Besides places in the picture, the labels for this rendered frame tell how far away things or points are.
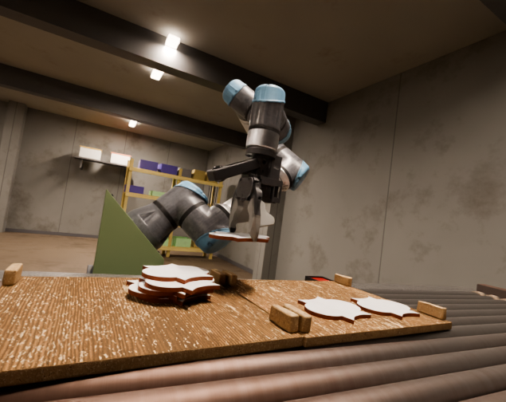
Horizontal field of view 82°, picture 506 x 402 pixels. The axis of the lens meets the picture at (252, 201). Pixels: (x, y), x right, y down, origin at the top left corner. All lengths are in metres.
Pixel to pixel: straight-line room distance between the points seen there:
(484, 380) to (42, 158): 8.85
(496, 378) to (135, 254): 0.81
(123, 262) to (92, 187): 7.94
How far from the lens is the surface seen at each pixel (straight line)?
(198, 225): 0.92
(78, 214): 8.83
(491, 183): 3.20
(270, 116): 0.68
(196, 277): 0.58
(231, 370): 0.41
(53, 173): 8.88
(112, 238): 0.89
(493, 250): 3.13
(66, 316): 0.49
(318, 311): 0.60
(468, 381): 0.56
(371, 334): 0.59
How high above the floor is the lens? 1.10
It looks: 3 degrees up
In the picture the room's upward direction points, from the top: 8 degrees clockwise
